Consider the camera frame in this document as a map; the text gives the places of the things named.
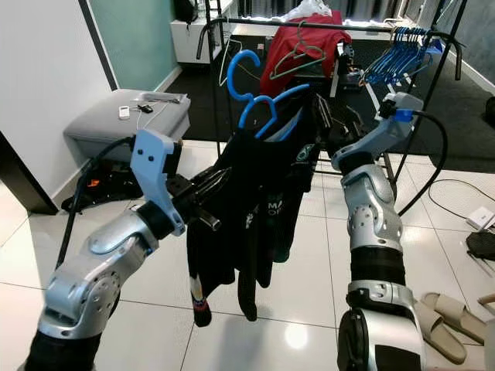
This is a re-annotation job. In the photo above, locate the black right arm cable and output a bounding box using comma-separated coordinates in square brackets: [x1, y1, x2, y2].
[394, 108, 448, 219]

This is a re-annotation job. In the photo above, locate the small white box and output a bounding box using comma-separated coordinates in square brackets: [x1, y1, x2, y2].
[466, 206, 495, 231]

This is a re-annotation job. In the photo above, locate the black bag orange trim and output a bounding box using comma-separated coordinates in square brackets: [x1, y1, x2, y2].
[60, 162, 134, 213]

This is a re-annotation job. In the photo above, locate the black metal clothes rack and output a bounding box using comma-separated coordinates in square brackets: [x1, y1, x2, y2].
[196, 0, 469, 179]

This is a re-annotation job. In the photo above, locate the beige slipper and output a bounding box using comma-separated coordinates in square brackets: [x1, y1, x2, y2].
[414, 298, 465, 366]
[437, 291, 490, 346]

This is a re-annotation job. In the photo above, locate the red garment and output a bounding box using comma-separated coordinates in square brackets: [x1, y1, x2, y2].
[259, 9, 353, 97]

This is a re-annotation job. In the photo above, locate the grey ottoman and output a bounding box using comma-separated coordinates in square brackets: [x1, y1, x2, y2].
[63, 89, 193, 163]

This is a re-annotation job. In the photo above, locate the thin green hanger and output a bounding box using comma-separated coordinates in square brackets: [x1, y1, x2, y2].
[271, 22, 332, 80]

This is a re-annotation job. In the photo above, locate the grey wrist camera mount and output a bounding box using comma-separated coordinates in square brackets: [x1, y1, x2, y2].
[333, 91, 426, 171]
[130, 128, 186, 237]

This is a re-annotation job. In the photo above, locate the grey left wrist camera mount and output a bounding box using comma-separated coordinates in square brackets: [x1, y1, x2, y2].
[130, 128, 186, 237]

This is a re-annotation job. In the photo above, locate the white shelf unit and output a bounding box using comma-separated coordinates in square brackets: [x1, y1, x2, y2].
[170, 17, 221, 64]

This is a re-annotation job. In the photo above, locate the small black bag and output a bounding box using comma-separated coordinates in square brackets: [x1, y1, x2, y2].
[174, 0, 198, 24]

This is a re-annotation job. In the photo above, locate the black shirt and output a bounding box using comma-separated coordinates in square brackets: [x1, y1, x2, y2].
[205, 81, 337, 322]

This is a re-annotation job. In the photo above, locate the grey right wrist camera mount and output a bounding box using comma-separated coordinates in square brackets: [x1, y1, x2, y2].
[333, 91, 426, 171]

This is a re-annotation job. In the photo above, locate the black floor carpet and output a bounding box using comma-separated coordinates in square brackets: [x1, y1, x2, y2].
[162, 35, 495, 172]

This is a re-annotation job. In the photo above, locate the white wire hanger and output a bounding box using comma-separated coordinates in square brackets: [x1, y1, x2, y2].
[220, 37, 243, 87]

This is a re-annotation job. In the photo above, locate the white plastic bag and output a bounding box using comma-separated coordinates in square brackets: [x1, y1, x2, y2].
[281, 0, 333, 20]

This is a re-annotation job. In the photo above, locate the black panel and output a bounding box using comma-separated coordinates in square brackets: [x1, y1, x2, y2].
[0, 135, 59, 216]

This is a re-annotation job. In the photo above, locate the black silver machine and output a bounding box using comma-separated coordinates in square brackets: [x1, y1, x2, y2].
[331, 43, 368, 82]

